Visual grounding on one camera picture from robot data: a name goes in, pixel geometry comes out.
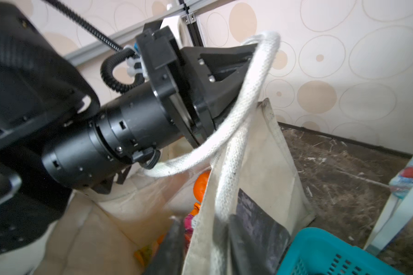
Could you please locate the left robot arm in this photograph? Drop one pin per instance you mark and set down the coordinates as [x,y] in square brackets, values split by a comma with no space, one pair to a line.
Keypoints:
[56,137]

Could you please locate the orange tangerine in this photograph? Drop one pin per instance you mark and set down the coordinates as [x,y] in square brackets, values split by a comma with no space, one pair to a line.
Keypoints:
[200,185]

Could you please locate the left Foxs candy packet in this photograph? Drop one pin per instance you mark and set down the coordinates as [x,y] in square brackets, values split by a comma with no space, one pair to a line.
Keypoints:
[402,182]

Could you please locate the pink orange snack packet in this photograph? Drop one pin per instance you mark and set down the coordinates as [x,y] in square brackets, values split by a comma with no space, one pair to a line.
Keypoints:
[190,222]

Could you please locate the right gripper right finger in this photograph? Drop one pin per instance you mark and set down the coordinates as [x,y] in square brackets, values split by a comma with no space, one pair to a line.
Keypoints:
[257,247]

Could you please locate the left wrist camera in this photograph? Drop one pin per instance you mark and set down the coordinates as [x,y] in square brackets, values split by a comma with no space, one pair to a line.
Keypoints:
[177,27]

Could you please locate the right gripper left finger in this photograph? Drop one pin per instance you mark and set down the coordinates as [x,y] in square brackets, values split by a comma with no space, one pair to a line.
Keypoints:
[169,259]

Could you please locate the white wooden shelf rack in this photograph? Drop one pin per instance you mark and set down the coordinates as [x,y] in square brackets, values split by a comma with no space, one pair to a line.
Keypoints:
[397,213]

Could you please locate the teal plastic basket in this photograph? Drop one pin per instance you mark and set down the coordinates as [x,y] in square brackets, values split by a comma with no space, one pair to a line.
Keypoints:
[317,252]

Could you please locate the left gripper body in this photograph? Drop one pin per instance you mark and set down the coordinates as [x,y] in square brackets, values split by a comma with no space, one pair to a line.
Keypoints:
[194,87]

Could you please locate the white canvas grocery bag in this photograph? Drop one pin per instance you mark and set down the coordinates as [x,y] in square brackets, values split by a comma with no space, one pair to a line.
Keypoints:
[252,175]

